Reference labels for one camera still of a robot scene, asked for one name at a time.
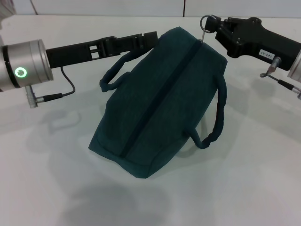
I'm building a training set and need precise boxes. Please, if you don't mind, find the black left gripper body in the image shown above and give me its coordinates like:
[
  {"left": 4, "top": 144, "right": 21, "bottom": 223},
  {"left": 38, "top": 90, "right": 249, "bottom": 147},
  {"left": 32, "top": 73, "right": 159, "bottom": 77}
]
[{"left": 46, "top": 35, "right": 119, "bottom": 69}]

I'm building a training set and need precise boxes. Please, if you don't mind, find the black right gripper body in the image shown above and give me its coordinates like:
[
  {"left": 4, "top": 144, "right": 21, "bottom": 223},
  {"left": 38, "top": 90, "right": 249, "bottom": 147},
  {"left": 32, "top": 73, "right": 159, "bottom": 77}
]
[{"left": 215, "top": 16, "right": 301, "bottom": 72}]

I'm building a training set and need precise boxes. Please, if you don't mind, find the dark teal insulated lunch bag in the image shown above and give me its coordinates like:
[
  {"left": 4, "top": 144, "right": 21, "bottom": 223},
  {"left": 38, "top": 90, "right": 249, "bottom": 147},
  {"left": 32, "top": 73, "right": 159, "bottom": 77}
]
[{"left": 88, "top": 14, "right": 229, "bottom": 180}]

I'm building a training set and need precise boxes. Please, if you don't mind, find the silver connector plug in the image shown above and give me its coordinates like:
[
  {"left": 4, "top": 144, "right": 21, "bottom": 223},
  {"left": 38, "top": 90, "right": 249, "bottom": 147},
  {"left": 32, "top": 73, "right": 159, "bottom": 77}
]
[
  {"left": 259, "top": 56, "right": 282, "bottom": 79},
  {"left": 24, "top": 85, "right": 46, "bottom": 109}
]

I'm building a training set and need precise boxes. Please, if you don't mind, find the grey cable with black plug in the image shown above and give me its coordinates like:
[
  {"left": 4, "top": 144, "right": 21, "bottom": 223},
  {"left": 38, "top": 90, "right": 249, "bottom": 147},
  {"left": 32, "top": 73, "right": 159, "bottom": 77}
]
[
  {"left": 268, "top": 74, "right": 301, "bottom": 101},
  {"left": 43, "top": 66, "right": 76, "bottom": 101}
]

